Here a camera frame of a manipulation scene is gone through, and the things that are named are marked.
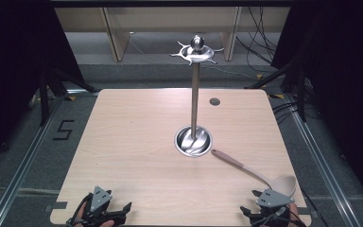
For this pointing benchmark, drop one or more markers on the light wooden shelf unit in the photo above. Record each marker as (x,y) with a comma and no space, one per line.
(170,19)

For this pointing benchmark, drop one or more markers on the person's left hand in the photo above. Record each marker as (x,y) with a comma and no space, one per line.
(104,223)

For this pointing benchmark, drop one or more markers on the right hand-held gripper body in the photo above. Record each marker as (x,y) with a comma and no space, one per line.
(272,199)

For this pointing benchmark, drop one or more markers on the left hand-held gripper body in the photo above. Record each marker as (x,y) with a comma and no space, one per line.
(100,198)

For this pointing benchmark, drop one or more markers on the grey round table grommet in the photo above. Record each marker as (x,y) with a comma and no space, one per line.
(214,101)

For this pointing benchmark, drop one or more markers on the metal utensil stand with hooks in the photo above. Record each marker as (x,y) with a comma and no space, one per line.
(194,94)

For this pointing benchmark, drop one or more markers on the aluminium floor rail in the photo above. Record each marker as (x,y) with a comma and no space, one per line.
(324,170)
(22,170)

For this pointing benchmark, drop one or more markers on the person's right hand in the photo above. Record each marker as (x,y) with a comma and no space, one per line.
(293,212)

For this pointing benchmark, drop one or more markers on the black curtain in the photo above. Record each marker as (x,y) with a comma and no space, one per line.
(346,78)
(9,63)

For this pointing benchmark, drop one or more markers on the beige silicone ladle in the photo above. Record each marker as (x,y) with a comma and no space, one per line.
(233,162)

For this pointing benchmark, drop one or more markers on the black metal stand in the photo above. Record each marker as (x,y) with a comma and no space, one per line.
(44,101)
(301,94)

